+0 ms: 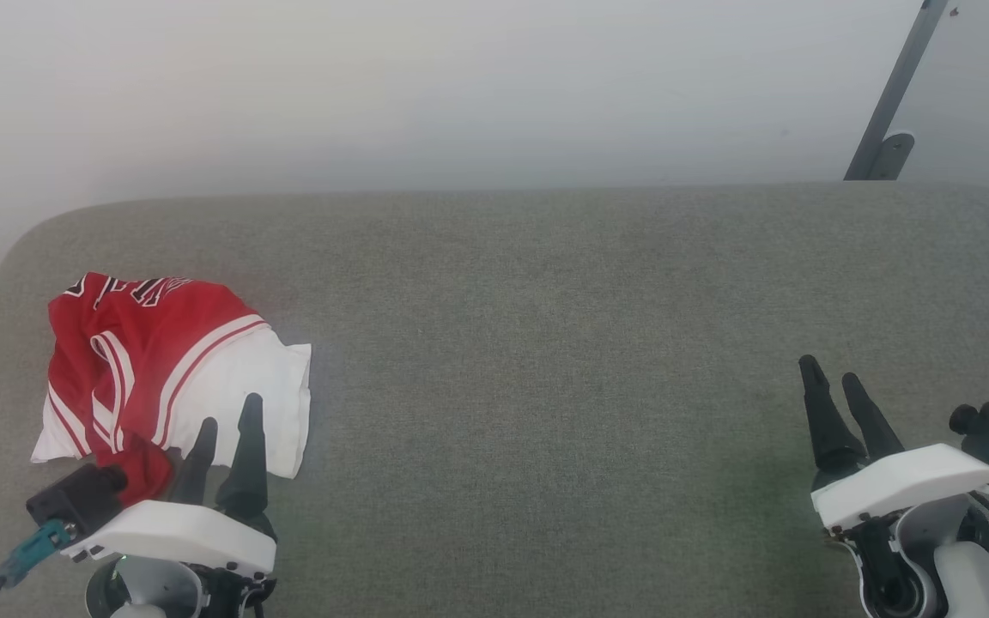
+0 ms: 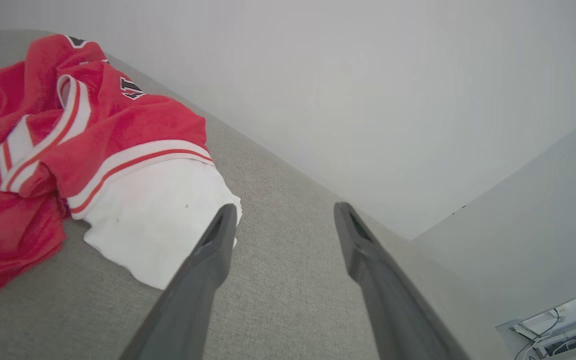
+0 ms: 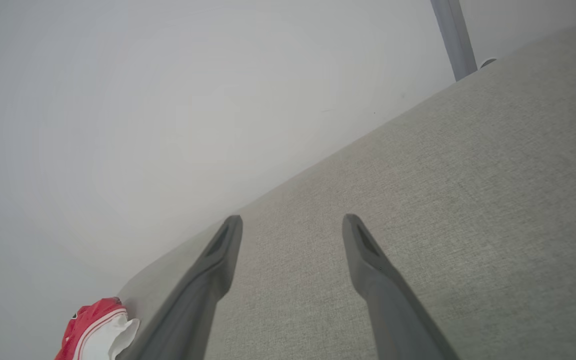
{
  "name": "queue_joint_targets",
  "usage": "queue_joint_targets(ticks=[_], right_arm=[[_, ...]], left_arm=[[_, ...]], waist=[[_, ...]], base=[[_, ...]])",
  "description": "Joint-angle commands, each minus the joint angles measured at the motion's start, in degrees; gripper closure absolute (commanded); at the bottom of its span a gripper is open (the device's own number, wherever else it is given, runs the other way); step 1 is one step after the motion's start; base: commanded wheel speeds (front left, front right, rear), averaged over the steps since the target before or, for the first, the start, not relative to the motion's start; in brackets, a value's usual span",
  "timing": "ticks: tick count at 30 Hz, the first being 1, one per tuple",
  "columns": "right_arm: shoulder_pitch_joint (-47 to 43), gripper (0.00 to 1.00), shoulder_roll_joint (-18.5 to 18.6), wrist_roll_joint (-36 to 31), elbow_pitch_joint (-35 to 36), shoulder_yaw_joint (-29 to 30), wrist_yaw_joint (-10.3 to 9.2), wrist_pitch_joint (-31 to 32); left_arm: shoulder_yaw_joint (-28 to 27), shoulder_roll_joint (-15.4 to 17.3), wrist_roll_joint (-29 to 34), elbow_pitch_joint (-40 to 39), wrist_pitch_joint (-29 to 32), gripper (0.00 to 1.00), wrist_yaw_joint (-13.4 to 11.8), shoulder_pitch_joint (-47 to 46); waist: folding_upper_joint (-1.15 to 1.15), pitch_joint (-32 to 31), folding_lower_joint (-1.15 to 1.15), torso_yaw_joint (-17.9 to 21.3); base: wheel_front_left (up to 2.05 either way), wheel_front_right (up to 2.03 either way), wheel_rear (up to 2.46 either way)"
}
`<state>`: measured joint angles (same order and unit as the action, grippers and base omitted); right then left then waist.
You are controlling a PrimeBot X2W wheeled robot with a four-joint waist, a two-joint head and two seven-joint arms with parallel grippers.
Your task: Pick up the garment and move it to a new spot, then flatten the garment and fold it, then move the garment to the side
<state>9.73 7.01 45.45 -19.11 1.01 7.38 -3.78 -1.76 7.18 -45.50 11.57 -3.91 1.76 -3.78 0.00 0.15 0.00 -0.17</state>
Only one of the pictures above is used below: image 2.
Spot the grey fabric sofa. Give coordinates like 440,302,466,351
0,30,514,360

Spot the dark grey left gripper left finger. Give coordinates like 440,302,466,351
119,203,239,360

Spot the thin black desk cable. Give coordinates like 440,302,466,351
515,309,566,360

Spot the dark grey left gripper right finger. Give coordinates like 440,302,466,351
334,202,469,360

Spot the red white basketball jersey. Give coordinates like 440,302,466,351
0,34,243,301

